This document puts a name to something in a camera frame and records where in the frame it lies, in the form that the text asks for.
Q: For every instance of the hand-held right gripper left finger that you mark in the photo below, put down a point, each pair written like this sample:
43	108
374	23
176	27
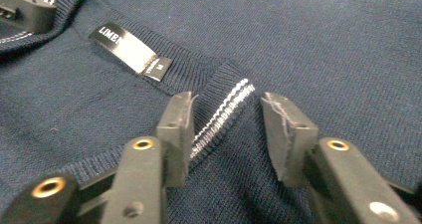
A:
175	141

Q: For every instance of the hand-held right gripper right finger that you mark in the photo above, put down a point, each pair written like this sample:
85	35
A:
292	144

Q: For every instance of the navy knit vest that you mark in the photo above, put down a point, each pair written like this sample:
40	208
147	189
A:
298	44

